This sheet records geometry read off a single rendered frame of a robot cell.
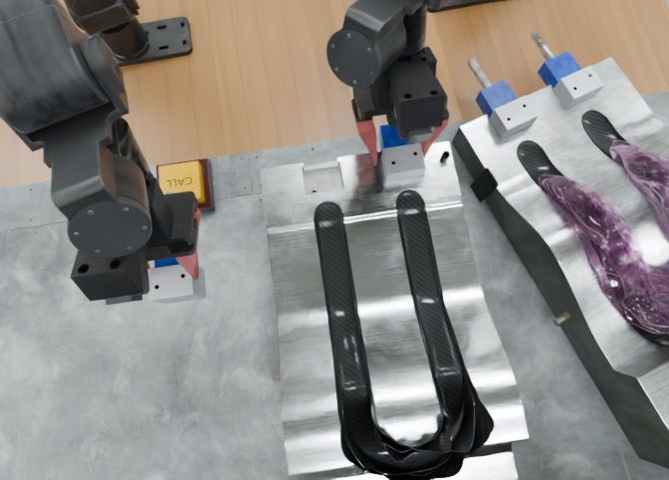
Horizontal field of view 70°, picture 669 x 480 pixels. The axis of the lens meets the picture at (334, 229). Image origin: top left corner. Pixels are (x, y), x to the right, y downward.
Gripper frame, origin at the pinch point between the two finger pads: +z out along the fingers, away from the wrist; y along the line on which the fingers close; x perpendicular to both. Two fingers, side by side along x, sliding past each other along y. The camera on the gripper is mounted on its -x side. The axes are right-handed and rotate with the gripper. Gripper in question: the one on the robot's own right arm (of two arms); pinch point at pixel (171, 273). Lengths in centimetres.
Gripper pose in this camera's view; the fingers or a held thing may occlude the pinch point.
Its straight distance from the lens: 57.4
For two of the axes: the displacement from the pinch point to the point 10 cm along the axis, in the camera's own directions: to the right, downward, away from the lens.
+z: 0.8, 6.7, 7.4
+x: -1.3, -7.3, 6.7
